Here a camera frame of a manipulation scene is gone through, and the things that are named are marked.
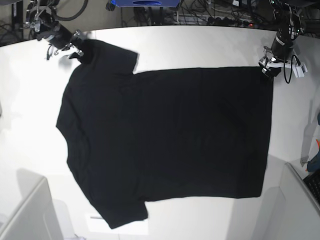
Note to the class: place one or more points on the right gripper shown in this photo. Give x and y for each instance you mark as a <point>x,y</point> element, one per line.
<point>71,50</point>

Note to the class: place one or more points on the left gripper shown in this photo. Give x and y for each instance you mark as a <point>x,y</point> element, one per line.
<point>272,61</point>

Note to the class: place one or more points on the black T-shirt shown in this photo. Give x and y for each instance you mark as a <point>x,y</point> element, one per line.
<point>158,135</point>

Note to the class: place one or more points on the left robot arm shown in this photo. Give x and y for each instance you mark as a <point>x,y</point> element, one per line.
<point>289,28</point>

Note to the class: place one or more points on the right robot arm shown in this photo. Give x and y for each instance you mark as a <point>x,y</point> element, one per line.
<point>45,24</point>

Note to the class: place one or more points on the blue box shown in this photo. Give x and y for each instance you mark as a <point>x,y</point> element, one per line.
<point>145,3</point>

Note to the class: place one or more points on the black keyboard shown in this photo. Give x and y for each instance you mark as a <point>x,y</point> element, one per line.
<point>312,182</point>

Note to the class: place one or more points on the grey right partition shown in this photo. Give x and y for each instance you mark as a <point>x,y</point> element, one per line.
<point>289,211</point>

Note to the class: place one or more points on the grey partition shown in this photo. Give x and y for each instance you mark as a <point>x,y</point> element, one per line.
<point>289,211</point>
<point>34,218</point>

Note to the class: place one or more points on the grey left partition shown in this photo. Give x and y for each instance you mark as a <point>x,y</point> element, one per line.
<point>34,218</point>

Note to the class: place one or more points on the white table slot plate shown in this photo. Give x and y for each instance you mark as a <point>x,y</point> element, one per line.
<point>95,223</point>

